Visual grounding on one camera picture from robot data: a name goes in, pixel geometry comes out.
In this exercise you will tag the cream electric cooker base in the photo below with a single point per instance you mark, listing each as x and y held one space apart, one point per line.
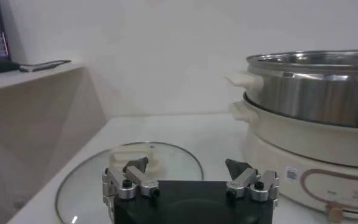
288 146

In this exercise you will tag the stainless steel steamer basket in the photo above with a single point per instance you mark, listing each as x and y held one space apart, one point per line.
303 94

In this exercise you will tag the white side desk with mouse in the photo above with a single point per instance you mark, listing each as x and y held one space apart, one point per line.
2 80

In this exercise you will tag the silver black-tipped left gripper left finger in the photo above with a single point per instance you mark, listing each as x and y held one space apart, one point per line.
127 190

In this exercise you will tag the round glass pot lid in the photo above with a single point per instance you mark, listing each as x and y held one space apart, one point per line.
81 194

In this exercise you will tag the silver black-tipped left gripper right finger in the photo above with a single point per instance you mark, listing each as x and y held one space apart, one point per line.
246 179

